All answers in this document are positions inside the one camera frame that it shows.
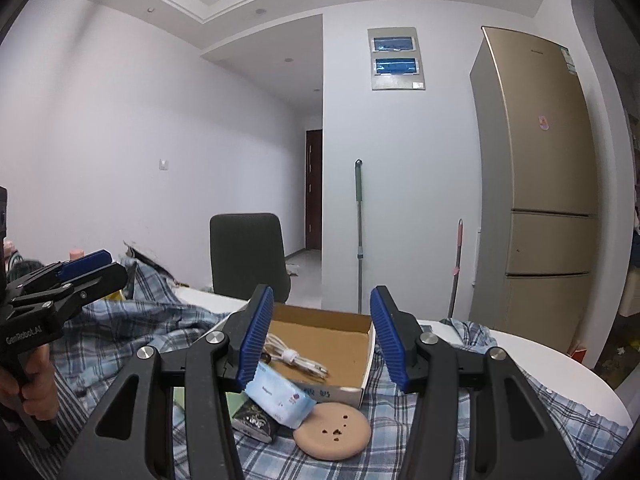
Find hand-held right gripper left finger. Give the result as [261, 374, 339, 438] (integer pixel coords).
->
[57, 284, 275, 480]

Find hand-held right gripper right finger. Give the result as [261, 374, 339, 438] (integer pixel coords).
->
[369, 285, 583, 480]

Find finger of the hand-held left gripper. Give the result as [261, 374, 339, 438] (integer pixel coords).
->
[11, 262, 128, 312]
[5, 249, 113, 293]

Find light blue tissue packet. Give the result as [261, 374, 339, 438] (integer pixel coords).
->
[244, 364, 317, 430]

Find blue and gold packet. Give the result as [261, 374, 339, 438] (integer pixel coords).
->
[231, 400, 278, 445]

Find pale green card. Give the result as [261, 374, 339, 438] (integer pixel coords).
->
[172, 387, 248, 423]

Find round tan slotted disc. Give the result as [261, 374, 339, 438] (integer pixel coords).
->
[292, 401, 372, 461]

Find person's left hand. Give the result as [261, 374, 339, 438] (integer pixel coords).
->
[0, 345, 57, 428]

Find blue plaid shirt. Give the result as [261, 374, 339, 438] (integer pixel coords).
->
[47, 257, 631, 480]

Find dark grey chair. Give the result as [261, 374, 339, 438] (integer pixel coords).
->
[209, 213, 292, 306]

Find dark wooden door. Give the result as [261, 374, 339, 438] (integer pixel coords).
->
[304, 129, 323, 252]

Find gold refrigerator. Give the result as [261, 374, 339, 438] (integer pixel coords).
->
[469, 26, 600, 356]

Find white coiled cable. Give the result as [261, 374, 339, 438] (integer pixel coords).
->
[260, 332, 331, 378]

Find wall electrical panel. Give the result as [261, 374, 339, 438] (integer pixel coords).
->
[367, 26, 427, 92]

